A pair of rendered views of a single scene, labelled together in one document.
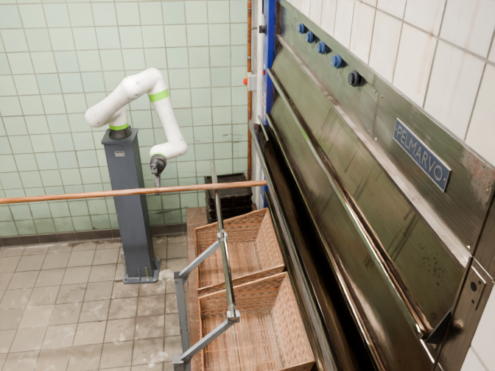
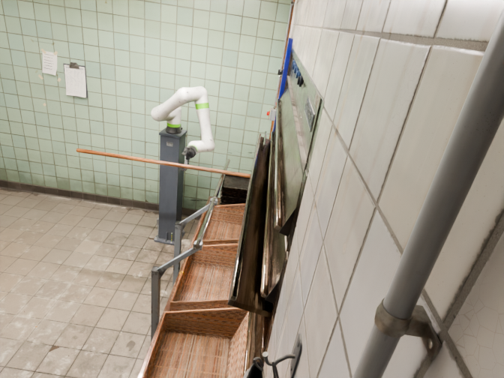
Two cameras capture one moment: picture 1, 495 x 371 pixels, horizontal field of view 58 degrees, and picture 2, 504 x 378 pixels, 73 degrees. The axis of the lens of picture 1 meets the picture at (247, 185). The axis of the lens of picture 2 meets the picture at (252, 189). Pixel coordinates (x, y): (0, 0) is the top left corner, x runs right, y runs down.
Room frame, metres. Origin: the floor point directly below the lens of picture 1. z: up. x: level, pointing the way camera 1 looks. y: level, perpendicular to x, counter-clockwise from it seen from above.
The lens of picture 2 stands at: (-0.23, -0.37, 2.24)
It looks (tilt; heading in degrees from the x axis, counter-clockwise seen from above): 26 degrees down; 8
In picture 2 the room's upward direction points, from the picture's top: 9 degrees clockwise
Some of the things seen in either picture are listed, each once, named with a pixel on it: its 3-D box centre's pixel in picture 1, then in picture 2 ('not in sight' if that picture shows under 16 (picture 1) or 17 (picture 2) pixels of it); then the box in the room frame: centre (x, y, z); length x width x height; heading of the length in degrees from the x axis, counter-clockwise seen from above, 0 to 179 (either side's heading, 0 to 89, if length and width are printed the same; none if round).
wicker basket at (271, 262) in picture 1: (236, 255); (229, 228); (2.03, 0.07, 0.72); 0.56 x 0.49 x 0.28; 7
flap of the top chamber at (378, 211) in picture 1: (323, 121); (289, 121); (1.49, -0.27, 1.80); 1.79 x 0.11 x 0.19; 8
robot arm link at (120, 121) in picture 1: (115, 112); (172, 115); (2.66, 0.84, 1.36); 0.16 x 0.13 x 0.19; 151
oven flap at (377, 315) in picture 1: (317, 183); (280, 168); (1.49, -0.27, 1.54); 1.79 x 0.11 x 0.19; 8
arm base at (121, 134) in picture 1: (121, 126); (175, 127); (2.73, 0.84, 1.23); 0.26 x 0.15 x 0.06; 4
